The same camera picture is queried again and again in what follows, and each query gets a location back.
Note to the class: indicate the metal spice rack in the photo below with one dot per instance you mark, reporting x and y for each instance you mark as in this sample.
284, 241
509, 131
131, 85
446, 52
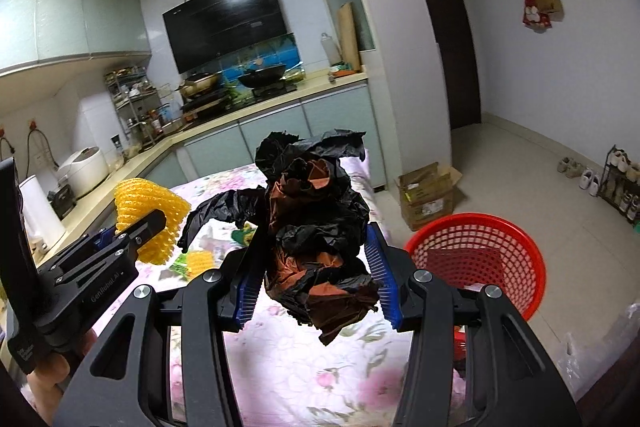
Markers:
135, 107

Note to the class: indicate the dark wooden door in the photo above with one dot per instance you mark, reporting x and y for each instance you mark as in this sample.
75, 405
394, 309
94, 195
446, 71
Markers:
445, 32

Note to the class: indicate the grey kitchen base cabinets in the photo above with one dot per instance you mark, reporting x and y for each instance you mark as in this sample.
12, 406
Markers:
340, 127

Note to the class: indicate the pink floral blanket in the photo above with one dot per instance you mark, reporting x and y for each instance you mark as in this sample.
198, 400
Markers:
300, 372

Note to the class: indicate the person's left hand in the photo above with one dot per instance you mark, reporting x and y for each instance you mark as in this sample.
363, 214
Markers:
52, 382

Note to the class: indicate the golden cooking pan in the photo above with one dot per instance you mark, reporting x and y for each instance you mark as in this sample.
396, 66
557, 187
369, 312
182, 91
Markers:
200, 84

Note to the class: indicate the black gas stove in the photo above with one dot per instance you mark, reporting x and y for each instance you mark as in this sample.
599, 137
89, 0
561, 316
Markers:
270, 93

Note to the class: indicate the large clear plastic bag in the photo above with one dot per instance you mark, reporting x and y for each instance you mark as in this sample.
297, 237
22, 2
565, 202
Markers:
600, 357

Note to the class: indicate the small black appliance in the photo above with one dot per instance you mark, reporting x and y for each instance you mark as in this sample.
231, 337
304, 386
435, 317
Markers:
61, 202

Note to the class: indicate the black brown paper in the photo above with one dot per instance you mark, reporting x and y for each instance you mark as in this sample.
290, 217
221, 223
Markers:
310, 227

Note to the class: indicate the white rice cooker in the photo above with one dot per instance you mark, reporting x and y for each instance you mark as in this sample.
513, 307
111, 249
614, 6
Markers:
85, 172

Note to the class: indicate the yellow foam net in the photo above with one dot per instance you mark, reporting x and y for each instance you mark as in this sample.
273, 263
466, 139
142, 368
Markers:
145, 202
200, 262

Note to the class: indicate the black wok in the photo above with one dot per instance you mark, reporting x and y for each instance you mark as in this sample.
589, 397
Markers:
262, 76

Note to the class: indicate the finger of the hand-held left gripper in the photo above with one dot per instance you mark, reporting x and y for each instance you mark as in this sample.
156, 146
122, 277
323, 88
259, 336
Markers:
142, 229

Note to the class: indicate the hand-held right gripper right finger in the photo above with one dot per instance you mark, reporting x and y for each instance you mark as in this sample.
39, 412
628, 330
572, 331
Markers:
382, 277

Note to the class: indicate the white kettle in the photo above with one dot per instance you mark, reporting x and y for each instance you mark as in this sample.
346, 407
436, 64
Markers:
42, 212

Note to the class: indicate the black range hood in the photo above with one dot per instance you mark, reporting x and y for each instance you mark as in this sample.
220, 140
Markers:
225, 27

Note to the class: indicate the wooden cutting board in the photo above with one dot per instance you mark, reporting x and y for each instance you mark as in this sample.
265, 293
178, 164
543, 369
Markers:
349, 37

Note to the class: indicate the black shoe rack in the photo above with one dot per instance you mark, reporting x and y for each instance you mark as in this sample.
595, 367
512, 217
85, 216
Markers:
620, 187

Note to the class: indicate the cardboard box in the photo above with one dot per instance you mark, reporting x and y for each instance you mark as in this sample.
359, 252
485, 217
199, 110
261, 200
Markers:
430, 197

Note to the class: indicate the red plastic basket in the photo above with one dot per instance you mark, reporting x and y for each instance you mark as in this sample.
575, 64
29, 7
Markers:
520, 247

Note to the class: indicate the grey upper kitchen cabinets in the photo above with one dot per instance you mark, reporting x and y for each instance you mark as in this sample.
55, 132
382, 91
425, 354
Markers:
60, 12

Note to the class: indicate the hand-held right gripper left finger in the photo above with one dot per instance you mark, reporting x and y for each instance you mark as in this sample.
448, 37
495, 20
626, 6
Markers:
247, 299

